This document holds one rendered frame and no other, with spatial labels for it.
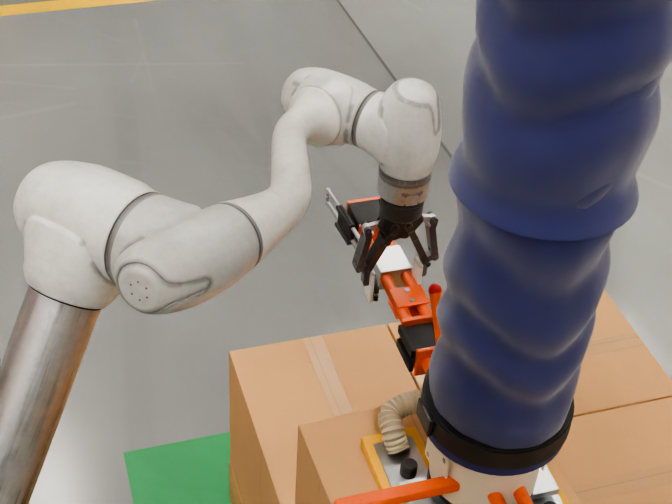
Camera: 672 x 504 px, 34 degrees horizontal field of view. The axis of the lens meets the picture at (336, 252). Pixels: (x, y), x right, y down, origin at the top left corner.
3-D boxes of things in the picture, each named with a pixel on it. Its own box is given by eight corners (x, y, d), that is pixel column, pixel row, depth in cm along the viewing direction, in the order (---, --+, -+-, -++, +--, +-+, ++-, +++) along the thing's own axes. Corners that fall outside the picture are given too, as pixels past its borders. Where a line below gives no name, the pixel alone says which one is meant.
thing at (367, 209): (394, 241, 217) (396, 221, 214) (358, 246, 215) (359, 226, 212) (380, 215, 223) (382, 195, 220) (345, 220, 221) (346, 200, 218)
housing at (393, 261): (411, 285, 208) (414, 267, 205) (377, 291, 206) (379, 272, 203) (399, 261, 213) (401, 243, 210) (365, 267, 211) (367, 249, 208)
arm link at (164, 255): (266, 210, 142) (185, 174, 148) (173, 263, 129) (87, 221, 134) (258, 295, 149) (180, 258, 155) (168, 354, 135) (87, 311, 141)
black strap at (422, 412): (596, 453, 163) (601, 435, 160) (448, 485, 157) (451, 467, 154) (531, 347, 179) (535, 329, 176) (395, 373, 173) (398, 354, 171)
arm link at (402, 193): (440, 178, 185) (436, 206, 189) (421, 148, 192) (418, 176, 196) (389, 185, 183) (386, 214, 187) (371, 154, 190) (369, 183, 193)
